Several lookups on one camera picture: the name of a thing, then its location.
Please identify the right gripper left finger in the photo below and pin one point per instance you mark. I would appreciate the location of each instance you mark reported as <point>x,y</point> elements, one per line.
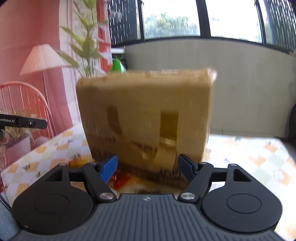
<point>64,197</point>

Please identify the person's left hand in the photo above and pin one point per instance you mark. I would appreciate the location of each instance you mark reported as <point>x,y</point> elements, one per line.
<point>3,141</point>

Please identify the dark green snack bag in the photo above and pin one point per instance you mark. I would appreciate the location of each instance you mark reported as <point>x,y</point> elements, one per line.
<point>117,66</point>

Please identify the cardboard box with plastic liner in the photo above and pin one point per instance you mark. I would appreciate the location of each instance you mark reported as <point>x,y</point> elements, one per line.
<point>147,119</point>

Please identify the printed room backdrop curtain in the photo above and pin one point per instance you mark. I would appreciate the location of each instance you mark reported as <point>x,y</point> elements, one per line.
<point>46,46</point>

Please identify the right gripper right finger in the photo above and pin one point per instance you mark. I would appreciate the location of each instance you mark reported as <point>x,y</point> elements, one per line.
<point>229,198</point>

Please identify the red candy wrapper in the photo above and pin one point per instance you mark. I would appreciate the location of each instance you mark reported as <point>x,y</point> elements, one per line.
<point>119,179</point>

